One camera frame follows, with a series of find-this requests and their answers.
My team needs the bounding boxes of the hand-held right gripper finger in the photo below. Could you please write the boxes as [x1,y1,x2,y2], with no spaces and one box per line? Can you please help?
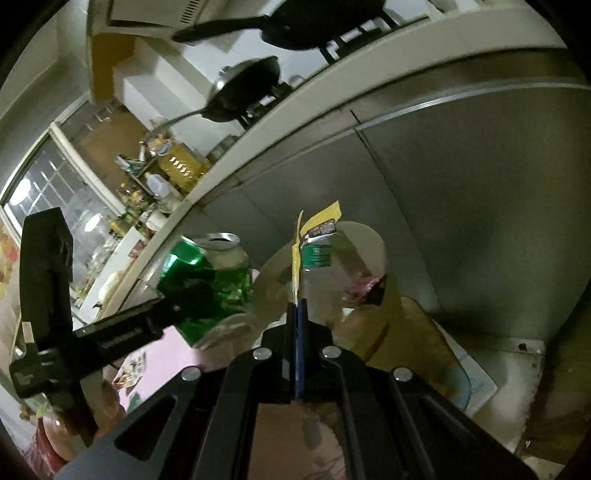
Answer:
[55,300,300,480]
[298,298,539,480]

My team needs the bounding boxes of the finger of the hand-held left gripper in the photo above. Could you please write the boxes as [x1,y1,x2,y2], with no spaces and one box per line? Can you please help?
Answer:
[156,276,216,325]

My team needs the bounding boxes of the green drink can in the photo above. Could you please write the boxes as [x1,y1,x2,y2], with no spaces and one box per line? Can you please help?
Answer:
[156,232,260,350]

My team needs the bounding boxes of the red white packet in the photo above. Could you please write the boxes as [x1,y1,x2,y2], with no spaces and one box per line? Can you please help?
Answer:
[345,274,388,306]

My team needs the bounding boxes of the thin yellow wrapper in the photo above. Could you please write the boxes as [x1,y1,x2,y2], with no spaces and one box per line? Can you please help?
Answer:
[291,210,305,306]

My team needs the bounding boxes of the crushed green label plastic bottle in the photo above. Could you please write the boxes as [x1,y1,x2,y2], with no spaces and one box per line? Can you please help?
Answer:
[299,233,357,334]

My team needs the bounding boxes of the beige trash bin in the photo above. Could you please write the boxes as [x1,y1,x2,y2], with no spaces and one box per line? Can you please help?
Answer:
[256,220,473,409]

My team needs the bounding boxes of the barred window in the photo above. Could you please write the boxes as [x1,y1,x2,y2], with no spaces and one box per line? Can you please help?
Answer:
[2,129,126,261]

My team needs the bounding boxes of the white plastic jug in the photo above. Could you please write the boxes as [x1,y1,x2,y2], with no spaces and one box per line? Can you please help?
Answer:
[145,174,170,200]

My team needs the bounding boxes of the large yellow oil bottle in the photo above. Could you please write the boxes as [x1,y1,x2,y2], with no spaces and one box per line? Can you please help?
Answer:
[156,141,209,193]

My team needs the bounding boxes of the wok with metal lid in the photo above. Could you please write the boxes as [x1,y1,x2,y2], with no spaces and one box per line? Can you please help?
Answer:
[163,56,283,136]

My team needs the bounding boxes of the steel kitchen cabinet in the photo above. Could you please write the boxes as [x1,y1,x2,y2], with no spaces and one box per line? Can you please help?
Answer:
[69,0,591,354]

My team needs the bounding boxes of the steel range hood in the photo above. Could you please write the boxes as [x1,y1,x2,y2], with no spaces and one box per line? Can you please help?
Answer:
[87,0,232,37]

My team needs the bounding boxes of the black wok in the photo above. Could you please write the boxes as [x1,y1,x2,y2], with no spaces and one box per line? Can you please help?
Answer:
[172,0,387,52]

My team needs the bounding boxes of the black gas stove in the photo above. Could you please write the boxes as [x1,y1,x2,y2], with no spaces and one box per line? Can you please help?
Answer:
[237,8,440,131]

